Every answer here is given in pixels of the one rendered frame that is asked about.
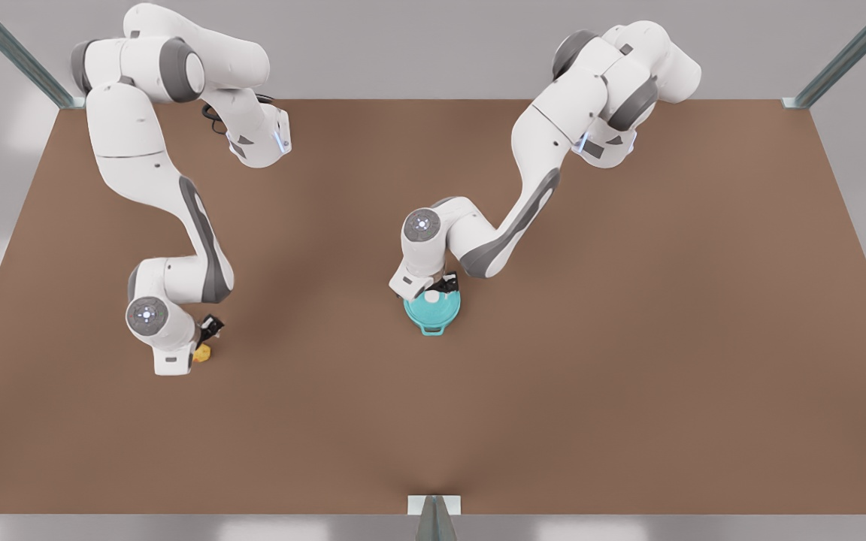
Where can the teal pot lid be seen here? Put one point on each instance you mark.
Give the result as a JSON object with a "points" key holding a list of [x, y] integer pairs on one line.
{"points": [[434, 303]]}

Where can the yellow potato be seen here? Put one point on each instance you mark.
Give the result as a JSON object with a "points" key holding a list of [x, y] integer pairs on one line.
{"points": [[202, 352]]}

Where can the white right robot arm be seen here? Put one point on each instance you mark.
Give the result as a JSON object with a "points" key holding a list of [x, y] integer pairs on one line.
{"points": [[132, 143]]}

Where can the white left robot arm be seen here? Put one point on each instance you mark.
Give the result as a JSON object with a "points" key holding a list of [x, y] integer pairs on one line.
{"points": [[553, 135]]}

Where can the teal pot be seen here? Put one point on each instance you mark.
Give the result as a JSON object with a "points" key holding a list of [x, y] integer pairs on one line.
{"points": [[433, 323]]}

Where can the silver frame post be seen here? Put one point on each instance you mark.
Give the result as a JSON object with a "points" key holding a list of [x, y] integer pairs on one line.
{"points": [[846, 56], [16, 52], [434, 518]]}

